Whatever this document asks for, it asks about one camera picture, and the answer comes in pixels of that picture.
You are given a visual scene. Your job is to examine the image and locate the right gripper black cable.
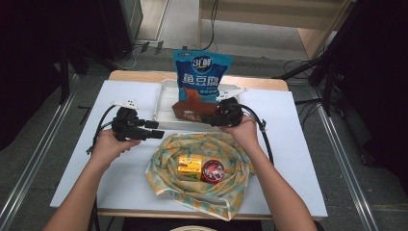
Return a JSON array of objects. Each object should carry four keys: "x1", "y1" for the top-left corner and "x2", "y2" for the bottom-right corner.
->
[{"x1": 240, "y1": 104, "x2": 275, "y2": 167}]

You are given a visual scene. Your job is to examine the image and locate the metal floor rail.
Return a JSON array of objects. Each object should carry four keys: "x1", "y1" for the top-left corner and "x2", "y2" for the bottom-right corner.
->
[
  {"x1": 0, "y1": 75, "x2": 80, "y2": 231},
  {"x1": 312, "y1": 86, "x2": 380, "y2": 231}
]

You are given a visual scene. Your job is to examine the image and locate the brown oblong box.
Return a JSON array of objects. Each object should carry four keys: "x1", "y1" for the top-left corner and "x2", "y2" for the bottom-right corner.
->
[{"x1": 171, "y1": 91, "x2": 226, "y2": 125}]

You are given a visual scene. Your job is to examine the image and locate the white floor cable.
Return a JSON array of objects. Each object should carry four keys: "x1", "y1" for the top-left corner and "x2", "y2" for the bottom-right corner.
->
[{"x1": 119, "y1": 44, "x2": 142, "y2": 71}]

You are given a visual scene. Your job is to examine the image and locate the pale wooden shelf unit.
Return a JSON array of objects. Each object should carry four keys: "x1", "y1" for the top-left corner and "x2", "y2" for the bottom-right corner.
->
[{"x1": 196, "y1": 0, "x2": 358, "y2": 61}]

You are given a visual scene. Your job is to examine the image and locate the orange and teal cloth bag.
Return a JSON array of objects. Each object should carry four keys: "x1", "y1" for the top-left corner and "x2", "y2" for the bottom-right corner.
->
[{"x1": 144, "y1": 131, "x2": 257, "y2": 222}]

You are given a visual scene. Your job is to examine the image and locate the person's dark clothing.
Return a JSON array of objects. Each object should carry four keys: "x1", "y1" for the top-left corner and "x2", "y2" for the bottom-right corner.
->
[{"x1": 120, "y1": 218, "x2": 273, "y2": 231}]

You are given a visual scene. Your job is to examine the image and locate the black metal stand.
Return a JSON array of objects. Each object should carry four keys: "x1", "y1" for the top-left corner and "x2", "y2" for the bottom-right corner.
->
[
  {"x1": 58, "y1": 44, "x2": 72, "y2": 105},
  {"x1": 271, "y1": 52, "x2": 336, "y2": 117}
]

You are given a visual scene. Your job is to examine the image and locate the yellow carton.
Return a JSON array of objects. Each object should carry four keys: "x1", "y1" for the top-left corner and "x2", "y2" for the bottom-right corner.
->
[{"x1": 176, "y1": 155, "x2": 204, "y2": 181}]

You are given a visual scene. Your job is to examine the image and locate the black cabinet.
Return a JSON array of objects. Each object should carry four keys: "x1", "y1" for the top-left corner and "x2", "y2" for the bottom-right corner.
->
[{"x1": 98, "y1": 0, "x2": 144, "y2": 62}]

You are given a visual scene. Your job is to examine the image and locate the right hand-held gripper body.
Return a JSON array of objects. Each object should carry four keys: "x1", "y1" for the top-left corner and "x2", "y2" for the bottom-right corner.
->
[{"x1": 208, "y1": 88, "x2": 248, "y2": 128}]

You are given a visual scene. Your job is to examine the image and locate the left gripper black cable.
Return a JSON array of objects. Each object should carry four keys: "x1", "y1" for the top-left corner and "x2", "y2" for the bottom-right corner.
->
[{"x1": 86, "y1": 104, "x2": 119, "y2": 156}]

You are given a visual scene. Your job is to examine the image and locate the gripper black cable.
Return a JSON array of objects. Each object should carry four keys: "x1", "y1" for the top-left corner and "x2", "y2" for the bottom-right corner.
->
[
  {"x1": 86, "y1": 104, "x2": 119, "y2": 156},
  {"x1": 240, "y1": 104, "x2": 275, "y2": 167}
]

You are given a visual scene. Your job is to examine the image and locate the wooden table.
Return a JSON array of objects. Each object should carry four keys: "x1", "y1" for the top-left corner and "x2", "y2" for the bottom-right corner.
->
[{"x1": 90, "y1": 70, "x2": 304, "y2": 222}]

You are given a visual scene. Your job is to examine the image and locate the person's left hand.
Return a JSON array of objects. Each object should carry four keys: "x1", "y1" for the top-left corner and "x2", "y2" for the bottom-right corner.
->
[{"x1": 90, "y1": 128, "x2": 142, "y2": 168}]

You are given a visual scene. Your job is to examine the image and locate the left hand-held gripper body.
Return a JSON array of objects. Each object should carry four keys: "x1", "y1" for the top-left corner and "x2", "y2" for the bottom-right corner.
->
[{"x1": 110, "y1": 99, "x2": 146, "y2": 142}]

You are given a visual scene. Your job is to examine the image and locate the white table cover sheet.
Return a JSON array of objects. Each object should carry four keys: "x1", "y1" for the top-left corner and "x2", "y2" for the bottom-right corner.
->
[{"x1": 49, "y1": 80, "x2": 329, "y2": 219}]

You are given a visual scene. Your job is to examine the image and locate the red round tin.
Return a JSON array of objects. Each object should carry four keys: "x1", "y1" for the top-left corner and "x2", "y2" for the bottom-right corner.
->
[{"x1": 200, "y1": 159, "x2": 226, "y2": 185}]

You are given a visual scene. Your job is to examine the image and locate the person's right hand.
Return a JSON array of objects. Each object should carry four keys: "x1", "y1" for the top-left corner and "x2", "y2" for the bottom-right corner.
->
[{"x1": 219, "y1": 115, "x2": 260, "y2": 152}]

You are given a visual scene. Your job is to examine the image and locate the black hanging cable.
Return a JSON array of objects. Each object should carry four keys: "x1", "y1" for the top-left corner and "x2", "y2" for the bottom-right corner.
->
[{"x1": 191, "y1": 0, "x2": 221, "y2": 52}]

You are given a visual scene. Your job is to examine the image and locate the blue snack pouch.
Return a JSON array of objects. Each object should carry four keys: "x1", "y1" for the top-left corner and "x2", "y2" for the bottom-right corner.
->
[{"x1": 172, "y1": 49, "x2": 234, "y2": 104}]

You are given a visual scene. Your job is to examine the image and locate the white plastic tray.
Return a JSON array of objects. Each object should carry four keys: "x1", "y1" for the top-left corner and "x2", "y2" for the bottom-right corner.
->
[{"x1": 153, "y1": 79, "x2": 248, "y2": 132}]

